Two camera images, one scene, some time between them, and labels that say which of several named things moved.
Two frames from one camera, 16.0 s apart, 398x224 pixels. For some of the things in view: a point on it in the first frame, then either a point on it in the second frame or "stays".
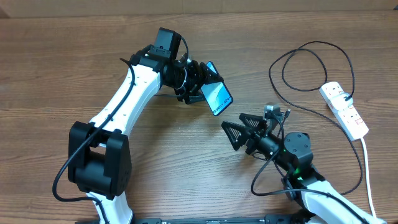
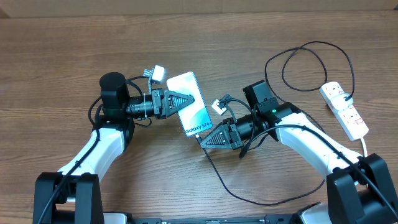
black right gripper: [244, 132] -> [231, 142]
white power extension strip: [351, 123] stays
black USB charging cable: [295, 190] -> [289, 51]
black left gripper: [201, 74] -> [158, 94]
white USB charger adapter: [342, 101] stays
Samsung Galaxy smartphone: [216, 95] -> [194, 118]
